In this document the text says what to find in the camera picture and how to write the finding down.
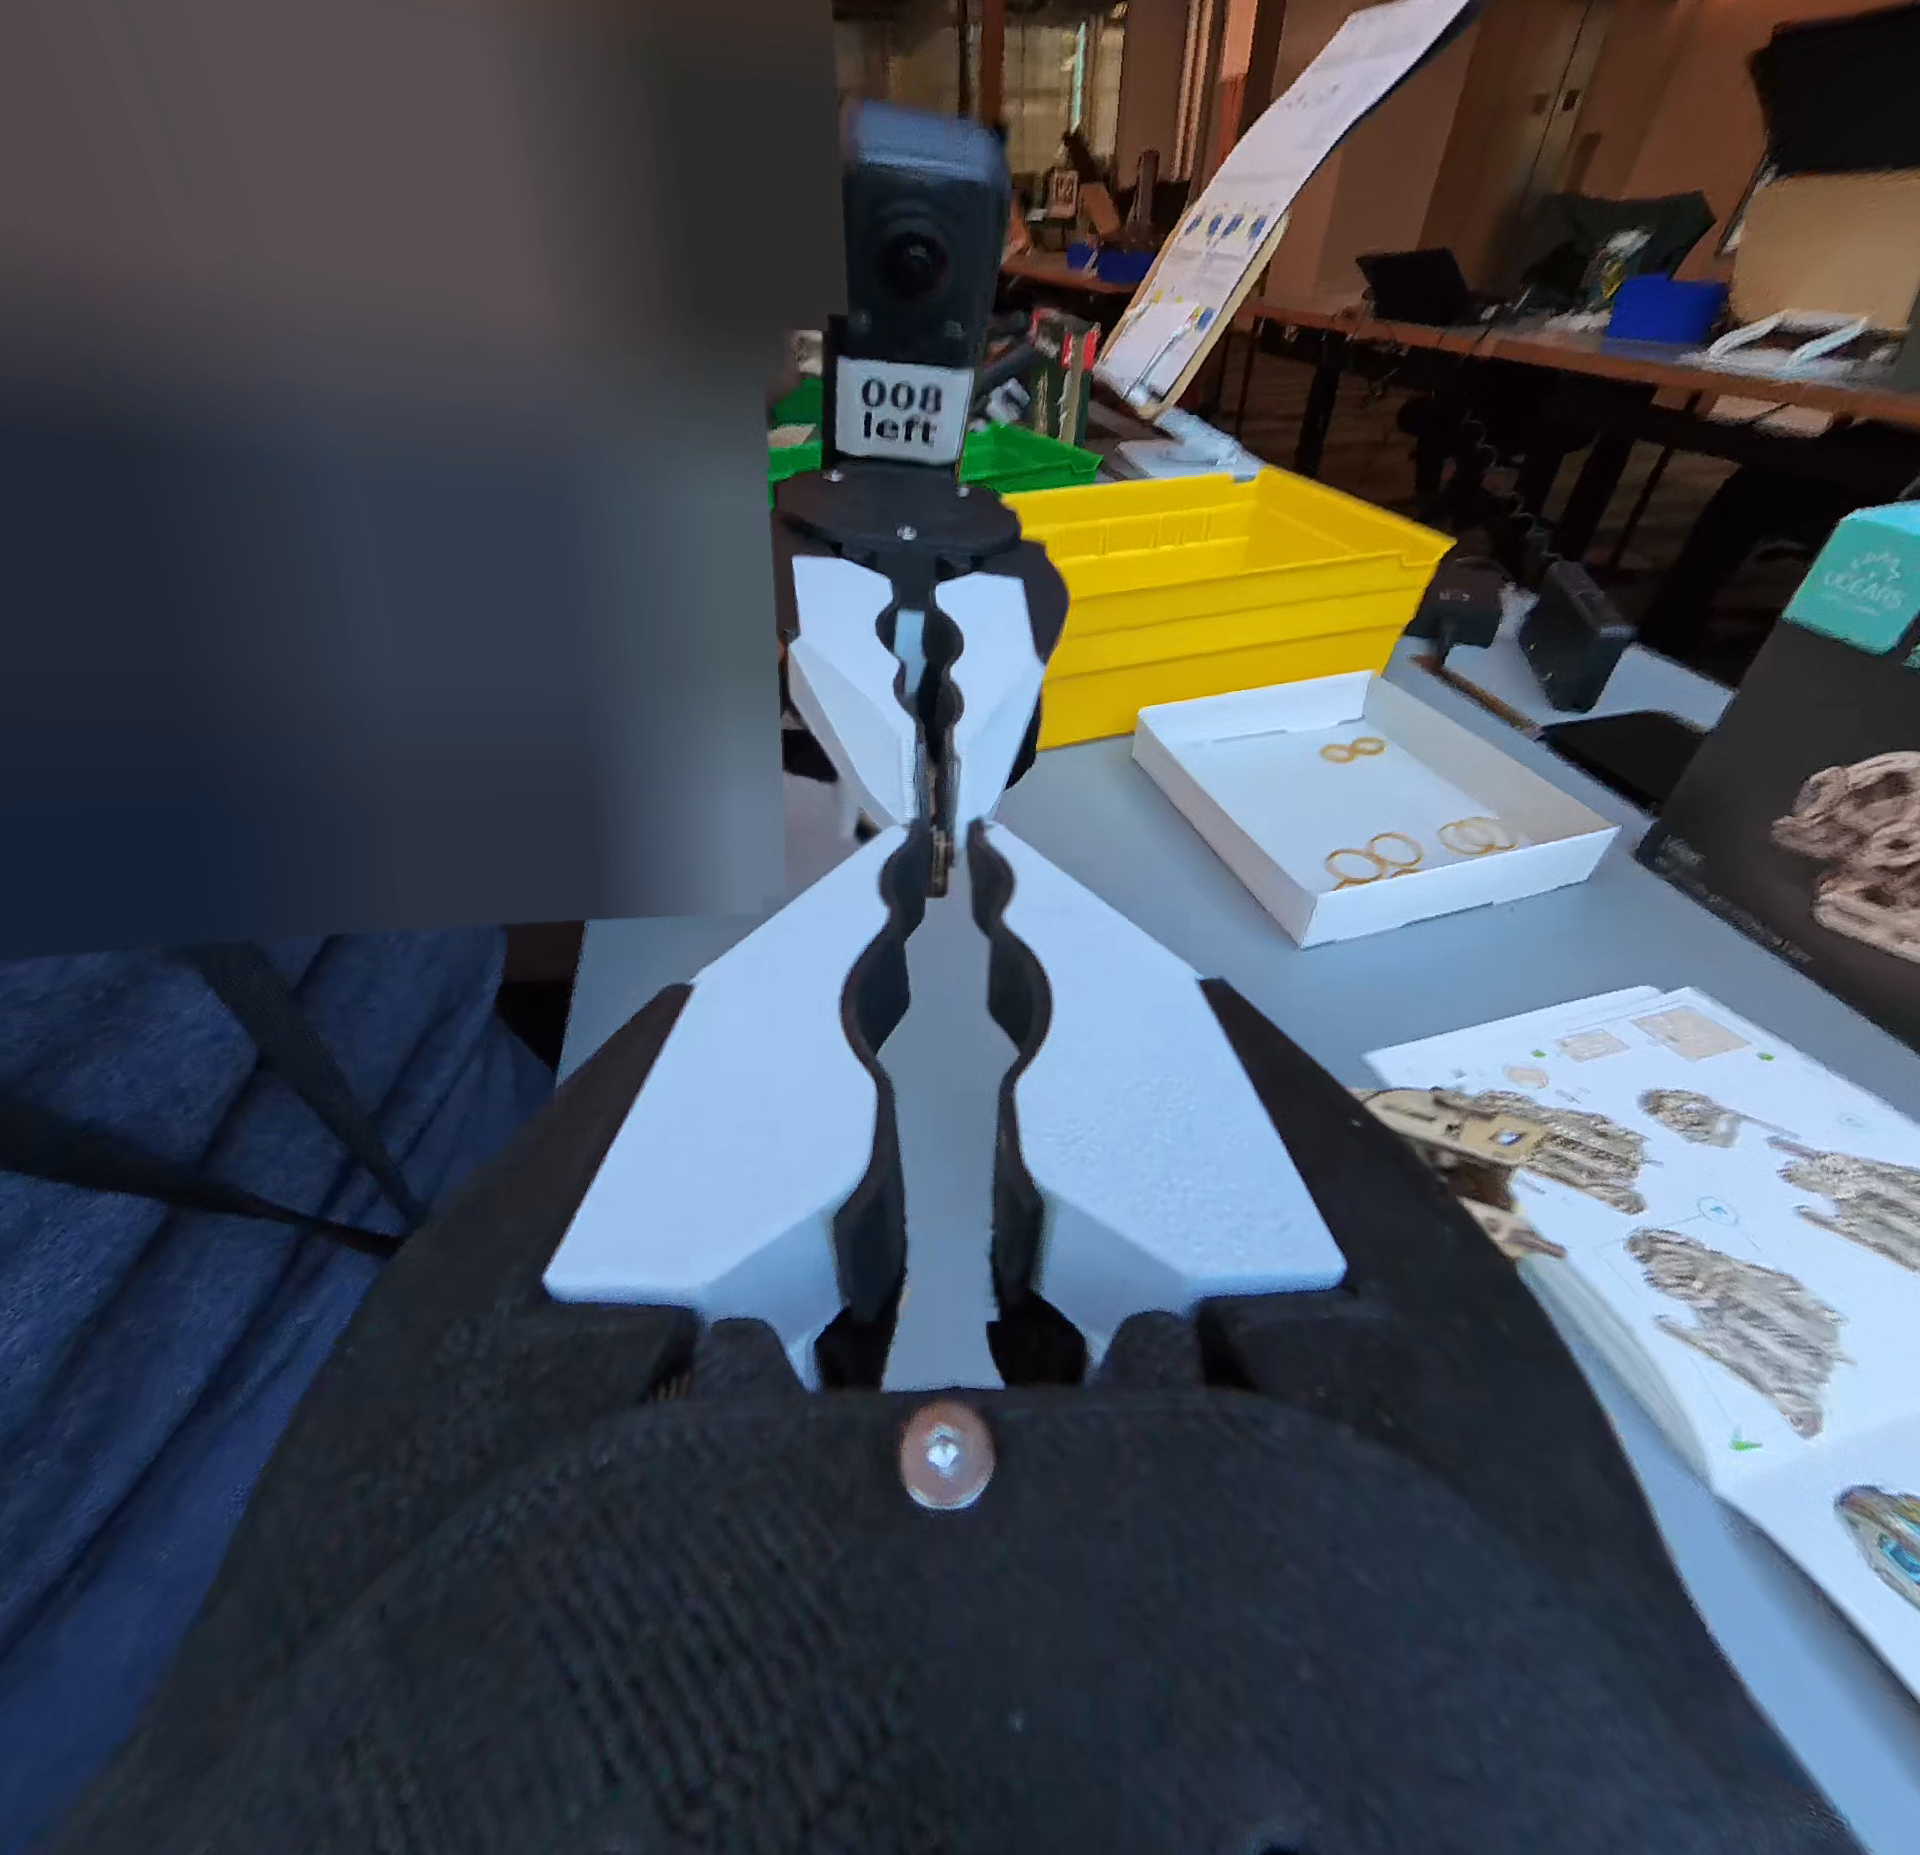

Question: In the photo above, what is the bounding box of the red green carton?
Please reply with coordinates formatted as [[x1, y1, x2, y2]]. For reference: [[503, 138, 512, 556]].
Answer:
[[1026, 311, 1100, 448]]

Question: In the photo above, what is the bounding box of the yellow plastic bin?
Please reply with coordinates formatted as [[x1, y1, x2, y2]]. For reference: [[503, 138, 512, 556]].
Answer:
[[1001, 464, 1456, 751]]

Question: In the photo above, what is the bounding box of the blue storage bin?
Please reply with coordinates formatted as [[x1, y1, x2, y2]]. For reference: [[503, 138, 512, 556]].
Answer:
[[1604, 273, 1730, 345]]

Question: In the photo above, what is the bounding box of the small black power adapter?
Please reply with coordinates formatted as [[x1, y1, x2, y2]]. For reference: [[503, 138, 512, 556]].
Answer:
[[1409, 554, 1510, 654]]

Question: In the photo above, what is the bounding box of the black flat case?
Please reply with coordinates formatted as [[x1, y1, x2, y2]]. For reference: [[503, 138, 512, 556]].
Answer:
[[1537, 708, 1748, 818]]

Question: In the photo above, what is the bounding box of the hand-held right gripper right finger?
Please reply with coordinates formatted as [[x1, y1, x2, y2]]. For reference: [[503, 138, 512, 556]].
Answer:
[[967, 820, 1346, 1390]]

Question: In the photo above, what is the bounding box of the wooden submarine model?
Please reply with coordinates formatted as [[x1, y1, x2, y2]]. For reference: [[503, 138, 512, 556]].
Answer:
[[1349, 1083, 1568, 1264]]

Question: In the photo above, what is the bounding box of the long wooden table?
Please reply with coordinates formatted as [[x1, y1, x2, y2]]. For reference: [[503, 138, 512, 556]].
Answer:
[[1245, 295, 1920, 435]]

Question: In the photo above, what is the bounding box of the white cardboard tray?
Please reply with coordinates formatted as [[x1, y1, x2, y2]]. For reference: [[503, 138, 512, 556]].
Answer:
[[1131, 670, 1622, 950]]

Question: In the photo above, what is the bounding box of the open instruction booklet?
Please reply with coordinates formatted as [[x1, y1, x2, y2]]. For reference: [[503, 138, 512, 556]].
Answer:
[[1356, 986, 1920, 1700]]

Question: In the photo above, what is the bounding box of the black laptop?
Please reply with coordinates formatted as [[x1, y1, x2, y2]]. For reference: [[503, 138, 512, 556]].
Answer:
[[1356, 248, 1490, 331]]

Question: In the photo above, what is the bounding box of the black model kit box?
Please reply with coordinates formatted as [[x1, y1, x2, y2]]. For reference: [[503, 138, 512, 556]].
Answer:
[[1634, 502, 1920, 1054]]

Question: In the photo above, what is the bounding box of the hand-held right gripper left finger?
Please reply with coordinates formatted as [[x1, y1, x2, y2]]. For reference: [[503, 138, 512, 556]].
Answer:
[[543, 820, 920, 1390]]

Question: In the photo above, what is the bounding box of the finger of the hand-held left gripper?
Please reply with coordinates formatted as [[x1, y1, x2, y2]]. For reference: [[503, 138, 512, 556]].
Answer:
[[783, 553, 931, 838], [932, 569, 1051, 829]]

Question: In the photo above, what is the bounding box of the green plastic bin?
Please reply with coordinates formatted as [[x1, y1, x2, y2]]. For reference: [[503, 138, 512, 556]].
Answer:
[[768, 378, 1104, 504]]

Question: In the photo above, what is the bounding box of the white poster board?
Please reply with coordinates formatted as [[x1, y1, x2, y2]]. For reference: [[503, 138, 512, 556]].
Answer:
[[1091, 0, 1501, 421]]

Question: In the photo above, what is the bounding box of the black coiled cable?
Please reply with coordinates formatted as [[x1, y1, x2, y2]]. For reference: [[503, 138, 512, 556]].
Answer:
[[1387, 385, 1555, 583]]

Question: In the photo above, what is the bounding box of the group of yellow rubber bands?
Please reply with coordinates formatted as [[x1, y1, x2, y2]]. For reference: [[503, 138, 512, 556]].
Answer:
[[1317, 737, 1519, 892]]

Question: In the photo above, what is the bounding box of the thin brown rod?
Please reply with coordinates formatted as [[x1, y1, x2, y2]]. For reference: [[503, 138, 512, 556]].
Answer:
[[1409, 652, 1540, 730]]

